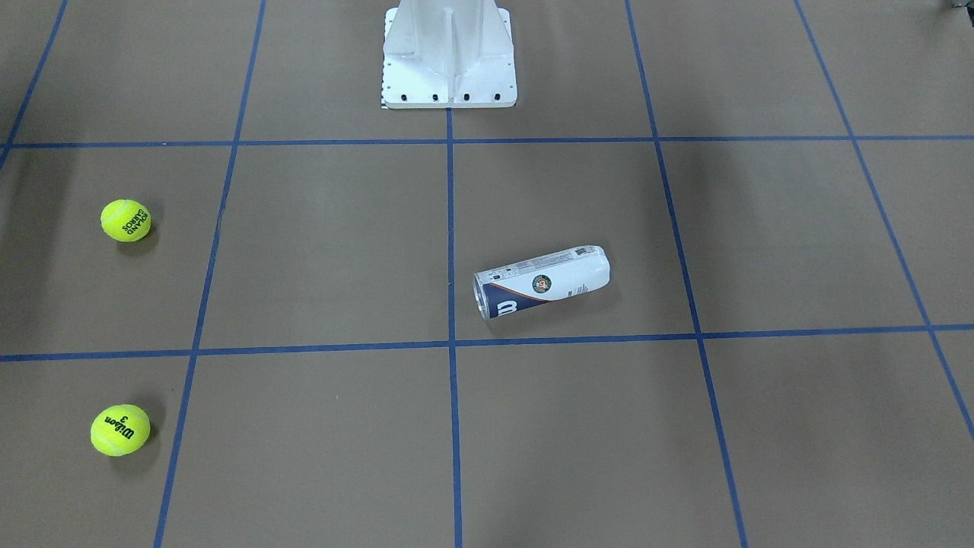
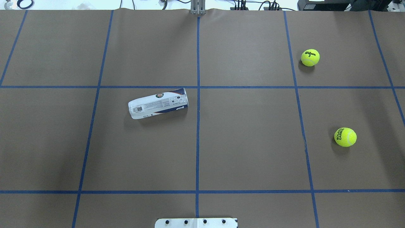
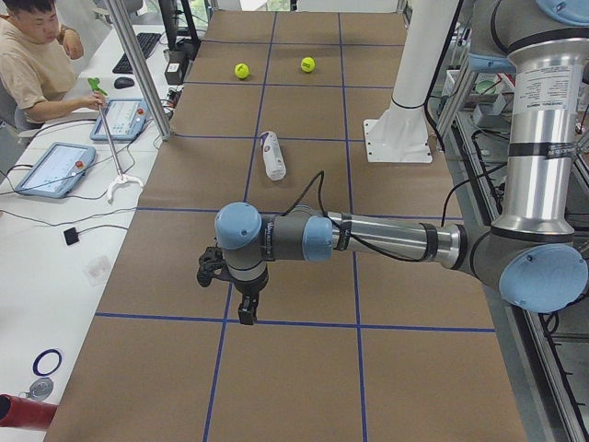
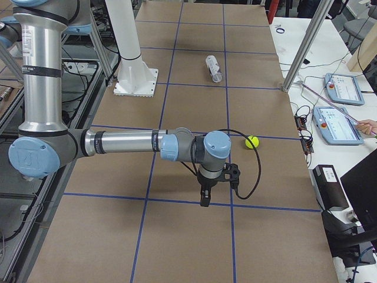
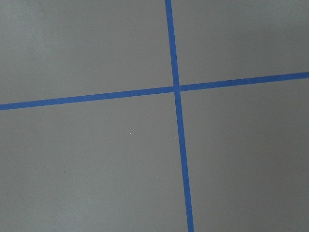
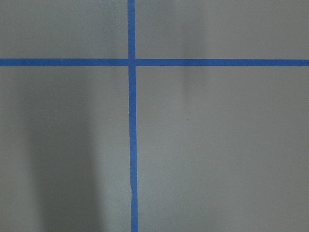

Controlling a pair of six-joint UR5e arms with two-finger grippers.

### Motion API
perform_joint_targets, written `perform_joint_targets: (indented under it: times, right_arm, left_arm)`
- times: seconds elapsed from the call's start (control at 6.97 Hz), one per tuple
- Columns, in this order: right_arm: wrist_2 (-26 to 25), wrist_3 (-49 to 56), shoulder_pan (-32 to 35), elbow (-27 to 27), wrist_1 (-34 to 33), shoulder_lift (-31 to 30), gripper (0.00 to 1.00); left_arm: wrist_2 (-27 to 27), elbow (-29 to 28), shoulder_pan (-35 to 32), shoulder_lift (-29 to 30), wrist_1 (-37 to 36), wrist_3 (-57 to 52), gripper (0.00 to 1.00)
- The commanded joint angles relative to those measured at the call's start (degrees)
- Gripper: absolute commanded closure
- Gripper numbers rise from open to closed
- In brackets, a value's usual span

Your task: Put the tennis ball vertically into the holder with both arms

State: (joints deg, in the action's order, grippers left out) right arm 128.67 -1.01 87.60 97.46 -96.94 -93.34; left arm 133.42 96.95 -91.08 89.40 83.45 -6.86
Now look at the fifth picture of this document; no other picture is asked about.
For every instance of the blue tape line lengthwise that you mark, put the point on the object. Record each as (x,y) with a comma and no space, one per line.
(179,116)

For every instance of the blue tape line crosswise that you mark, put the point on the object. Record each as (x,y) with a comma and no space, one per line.
(153,91)

